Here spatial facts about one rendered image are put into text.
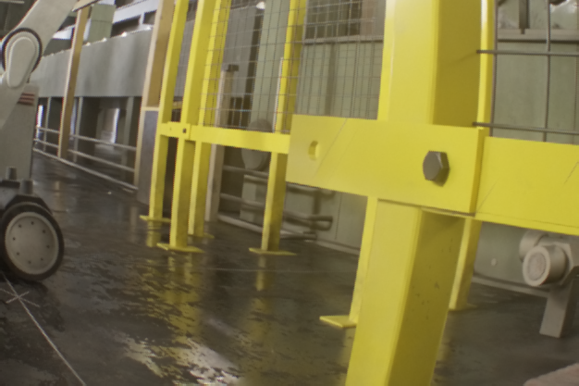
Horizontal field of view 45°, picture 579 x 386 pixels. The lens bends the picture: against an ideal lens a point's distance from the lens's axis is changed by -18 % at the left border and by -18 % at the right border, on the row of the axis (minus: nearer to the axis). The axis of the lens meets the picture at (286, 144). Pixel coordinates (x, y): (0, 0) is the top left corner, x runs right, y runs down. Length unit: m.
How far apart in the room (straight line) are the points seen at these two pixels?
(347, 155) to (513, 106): 2.22
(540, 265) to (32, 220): 1.22
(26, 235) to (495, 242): 1.66
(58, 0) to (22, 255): 0.71
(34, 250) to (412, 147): 1.46
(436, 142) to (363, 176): 0.08
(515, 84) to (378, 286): 2.26
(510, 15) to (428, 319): 2.43
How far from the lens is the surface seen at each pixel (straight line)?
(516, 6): 2.90
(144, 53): 5.85
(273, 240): 3.11
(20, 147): 4.38
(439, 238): 0.53
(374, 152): 0.55
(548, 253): 1.74
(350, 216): 3.46
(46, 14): 2.10
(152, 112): 4.41
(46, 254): 1.90
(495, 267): 2.77
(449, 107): 0.52
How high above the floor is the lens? 0.42
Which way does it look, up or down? level
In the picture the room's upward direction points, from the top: 7 degrees clockwise
